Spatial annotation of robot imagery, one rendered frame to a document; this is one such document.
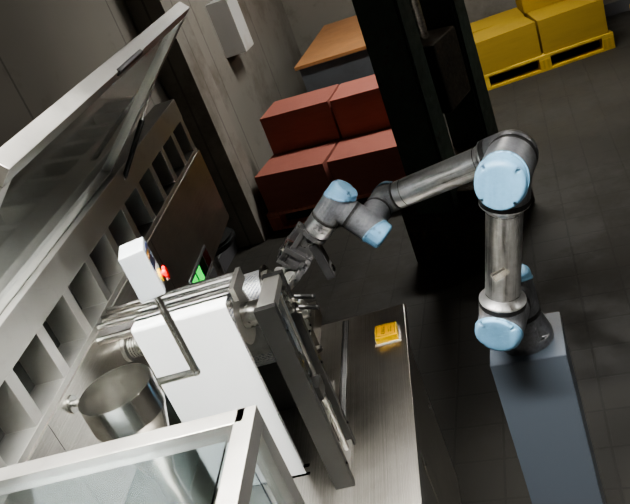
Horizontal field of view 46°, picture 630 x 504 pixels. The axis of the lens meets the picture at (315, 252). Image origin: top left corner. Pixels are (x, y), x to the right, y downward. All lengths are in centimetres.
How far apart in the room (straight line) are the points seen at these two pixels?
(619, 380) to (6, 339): 249
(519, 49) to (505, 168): 537
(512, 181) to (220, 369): 79
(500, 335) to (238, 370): 64
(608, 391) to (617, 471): 43
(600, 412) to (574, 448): 94
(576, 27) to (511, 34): 56
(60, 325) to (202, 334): 33
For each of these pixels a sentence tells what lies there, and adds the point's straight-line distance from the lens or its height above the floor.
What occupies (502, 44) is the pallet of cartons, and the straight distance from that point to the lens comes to 693.
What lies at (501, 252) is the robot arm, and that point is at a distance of 177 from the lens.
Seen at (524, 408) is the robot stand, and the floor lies 74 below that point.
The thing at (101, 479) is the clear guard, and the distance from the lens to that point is 109.
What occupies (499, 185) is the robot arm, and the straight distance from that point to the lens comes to 165.
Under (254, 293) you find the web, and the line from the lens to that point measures 200.
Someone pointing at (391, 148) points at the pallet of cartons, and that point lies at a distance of 508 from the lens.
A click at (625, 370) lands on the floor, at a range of 338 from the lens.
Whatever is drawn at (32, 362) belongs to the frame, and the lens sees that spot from 169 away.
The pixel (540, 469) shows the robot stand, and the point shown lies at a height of 50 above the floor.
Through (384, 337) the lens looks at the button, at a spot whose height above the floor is 92.
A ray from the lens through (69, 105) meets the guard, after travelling 122.
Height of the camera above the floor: 218
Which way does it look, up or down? 26 degrees down
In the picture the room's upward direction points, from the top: 22 degrees counter-clockwise
